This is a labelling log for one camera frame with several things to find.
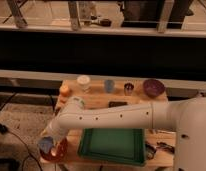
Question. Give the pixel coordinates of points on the red bowl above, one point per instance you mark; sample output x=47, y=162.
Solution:
x=56, y=153

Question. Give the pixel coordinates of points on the blue eraser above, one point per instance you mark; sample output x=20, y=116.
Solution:
x=45, y=144

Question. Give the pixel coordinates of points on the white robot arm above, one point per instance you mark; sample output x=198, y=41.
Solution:
x=187, y=118

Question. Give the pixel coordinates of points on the purple bowl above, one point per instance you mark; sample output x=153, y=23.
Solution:
x=153, y=88

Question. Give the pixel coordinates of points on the blue cup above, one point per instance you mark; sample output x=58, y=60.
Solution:
x=109, y=86

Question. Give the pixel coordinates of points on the small black block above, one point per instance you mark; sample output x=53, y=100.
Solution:
x=116, y=104

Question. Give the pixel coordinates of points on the metal cup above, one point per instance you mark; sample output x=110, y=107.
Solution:
x=128, y=89

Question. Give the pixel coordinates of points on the orange toy fruit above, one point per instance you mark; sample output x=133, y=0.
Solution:
x=64, y=91

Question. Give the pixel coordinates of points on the orange carrot toy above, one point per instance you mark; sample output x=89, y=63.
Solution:
x=63, y=99

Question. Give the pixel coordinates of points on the green plastic tray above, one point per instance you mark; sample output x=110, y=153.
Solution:
x=125, y=146

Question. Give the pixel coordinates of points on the black scissors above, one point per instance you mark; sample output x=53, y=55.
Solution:
x=151, y=150

